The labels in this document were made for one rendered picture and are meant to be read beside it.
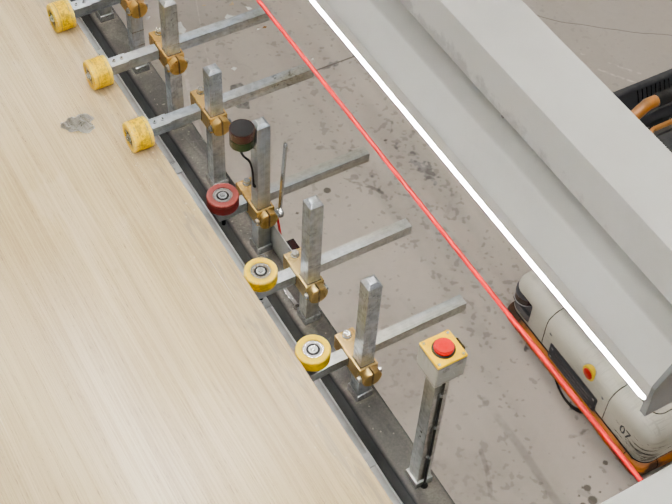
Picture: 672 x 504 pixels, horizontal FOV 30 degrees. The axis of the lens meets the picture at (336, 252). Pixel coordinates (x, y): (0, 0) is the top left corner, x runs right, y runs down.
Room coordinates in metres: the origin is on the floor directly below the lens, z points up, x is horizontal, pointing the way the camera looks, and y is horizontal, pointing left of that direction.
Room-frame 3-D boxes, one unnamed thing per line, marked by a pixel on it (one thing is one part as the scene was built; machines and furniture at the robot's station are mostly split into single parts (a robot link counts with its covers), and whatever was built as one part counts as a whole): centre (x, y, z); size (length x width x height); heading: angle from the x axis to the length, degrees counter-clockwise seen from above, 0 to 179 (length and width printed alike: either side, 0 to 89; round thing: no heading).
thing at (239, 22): (2.50, 0.44, 0.95); 0.50 x 0.04 x 0.04; 123
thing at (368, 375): (1.61, -0.07, 0.81); 0.14 x 0.06 x 0.05; 33
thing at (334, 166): (2.11, 0.12, 0.84); 0.43 x 0.03 x 0.04; 123
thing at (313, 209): (1.81, 0.06, 0.90); 0.04 x 0.04 x 0.48; 33
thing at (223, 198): (2.00, 0.29, 0.85); 0.08 x 0.08 x 0.11
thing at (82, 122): (2.21, 0.68, 0.91); 0.09 x 0.07 x 0.02; 93
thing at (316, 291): (1.82, 0.07, 0.84); 0.14 x 0.06 x 0.05; 33
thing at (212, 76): (2.22, 0.33, 0.88); 0.04 x 0.04 x 0.48; 33
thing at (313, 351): (1.57, 0.04, 0.85); 0.08 x 0.08 x 0.11
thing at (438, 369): (1.38, -0.22, 1.18); 0.07 x 0.07 x 0.08; 33
